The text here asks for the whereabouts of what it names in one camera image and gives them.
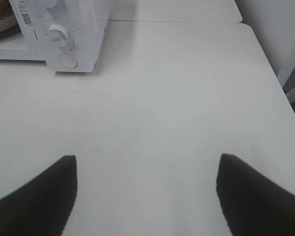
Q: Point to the white warning label sticker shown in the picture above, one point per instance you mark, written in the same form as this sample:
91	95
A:
24	13

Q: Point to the pink round plate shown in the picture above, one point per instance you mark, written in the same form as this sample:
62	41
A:
7	20

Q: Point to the white timer knob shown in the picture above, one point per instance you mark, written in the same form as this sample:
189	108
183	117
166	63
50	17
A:
59	35

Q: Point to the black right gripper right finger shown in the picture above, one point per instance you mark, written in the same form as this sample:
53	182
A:
252	204

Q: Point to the glass microwave turntable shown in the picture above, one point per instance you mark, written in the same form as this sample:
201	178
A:
15	30

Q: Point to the upper white power knob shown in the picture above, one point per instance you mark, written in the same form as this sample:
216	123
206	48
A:
50	3

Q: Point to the white bread sandwich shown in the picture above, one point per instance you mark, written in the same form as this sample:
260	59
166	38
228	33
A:
5	9

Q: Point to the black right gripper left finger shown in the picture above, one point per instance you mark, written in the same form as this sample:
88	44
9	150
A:
42	206

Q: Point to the round white door button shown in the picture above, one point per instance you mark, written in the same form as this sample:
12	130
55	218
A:
68	60

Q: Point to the white microwave oven body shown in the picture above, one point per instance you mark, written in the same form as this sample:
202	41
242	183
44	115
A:
85	19

